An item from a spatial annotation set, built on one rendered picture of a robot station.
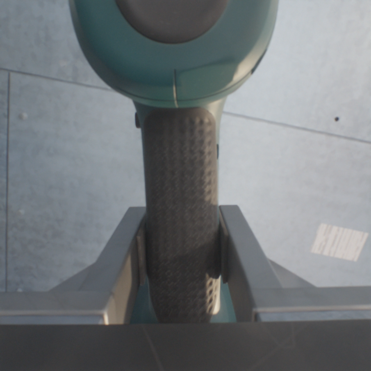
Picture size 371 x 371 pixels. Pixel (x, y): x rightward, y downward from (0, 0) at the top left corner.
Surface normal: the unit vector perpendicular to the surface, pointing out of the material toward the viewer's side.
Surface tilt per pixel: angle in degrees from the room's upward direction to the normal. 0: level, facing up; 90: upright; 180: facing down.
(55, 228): 90
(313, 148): 90
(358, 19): 90
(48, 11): 90
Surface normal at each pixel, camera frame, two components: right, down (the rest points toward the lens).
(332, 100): 0.00, 0.26
